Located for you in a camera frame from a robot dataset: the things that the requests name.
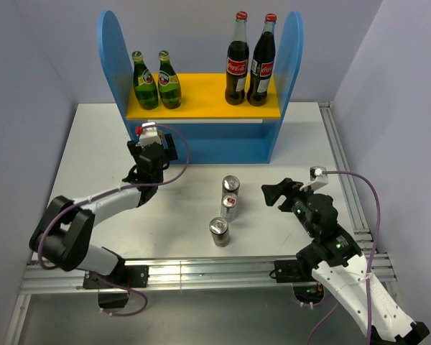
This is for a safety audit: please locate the blue and yellow wooden shelf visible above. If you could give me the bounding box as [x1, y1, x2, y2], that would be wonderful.
[97, 10, 303, 164]

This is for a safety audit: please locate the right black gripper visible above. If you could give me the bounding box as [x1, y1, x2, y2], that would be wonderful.
[261, 177, 318, 236]

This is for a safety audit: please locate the right cola glass bottle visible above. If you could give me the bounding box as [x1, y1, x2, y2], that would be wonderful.
[247, 13, 277, 106]

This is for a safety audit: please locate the cola glass bottle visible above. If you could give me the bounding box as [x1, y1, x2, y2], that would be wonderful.
[225, 11, 249, 105]
[247, 13, 277, 106]

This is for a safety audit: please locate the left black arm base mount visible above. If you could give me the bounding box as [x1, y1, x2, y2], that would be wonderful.
[82, 264, 149, 317]

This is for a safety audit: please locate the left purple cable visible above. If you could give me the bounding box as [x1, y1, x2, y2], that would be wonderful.
[37, 122, 192, 317]

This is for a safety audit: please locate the aluminium rail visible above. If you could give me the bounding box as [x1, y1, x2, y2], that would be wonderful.
[318, 101, 374, 245]
[3, 253, 398, 345]

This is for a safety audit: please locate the rear dark beverage can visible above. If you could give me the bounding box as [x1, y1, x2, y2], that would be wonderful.
[222, 175, 241, 196]

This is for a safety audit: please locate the silver blue can red logo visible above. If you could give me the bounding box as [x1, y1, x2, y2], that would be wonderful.
[157, 130, 164, 143]

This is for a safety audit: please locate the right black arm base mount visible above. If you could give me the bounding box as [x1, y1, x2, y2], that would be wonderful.
[269, 259, 325, 308]

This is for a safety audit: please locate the green glass bottle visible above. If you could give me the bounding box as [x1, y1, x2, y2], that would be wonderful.
[158, 50, 182, 109]
[131, 51, 159, 110]

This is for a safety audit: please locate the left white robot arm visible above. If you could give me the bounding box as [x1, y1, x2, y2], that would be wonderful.
[29, 130, 178, 287]

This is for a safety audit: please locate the green glass bottle front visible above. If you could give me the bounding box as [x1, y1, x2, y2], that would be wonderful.
[158, 50, 182, 109]

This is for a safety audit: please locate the front aluminium rail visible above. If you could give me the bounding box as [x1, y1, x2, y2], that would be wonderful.
[3, 253, 398, 345]

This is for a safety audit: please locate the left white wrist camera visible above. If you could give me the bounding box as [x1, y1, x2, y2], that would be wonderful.
[135, 122, 162, 147]

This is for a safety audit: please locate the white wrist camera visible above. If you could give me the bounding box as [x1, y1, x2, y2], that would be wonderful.
[135, 122, 162, 147]
[300, 166, 328, 192]

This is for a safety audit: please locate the dark gold beverage can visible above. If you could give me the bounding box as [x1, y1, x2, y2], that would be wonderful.
[208, 217, 230, 247]

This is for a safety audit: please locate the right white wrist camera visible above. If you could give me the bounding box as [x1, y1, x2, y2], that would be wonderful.
[300, 166, 328, 192]

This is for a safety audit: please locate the left cola glass bottle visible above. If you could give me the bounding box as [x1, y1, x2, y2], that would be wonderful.
[225, 11, 249, 105]

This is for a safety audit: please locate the right side aluminium rail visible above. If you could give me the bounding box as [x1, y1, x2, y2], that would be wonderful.
[318, 101, 374, 245]

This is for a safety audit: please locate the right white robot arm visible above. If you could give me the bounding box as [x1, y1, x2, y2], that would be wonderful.
[261, 178, 430, 344]

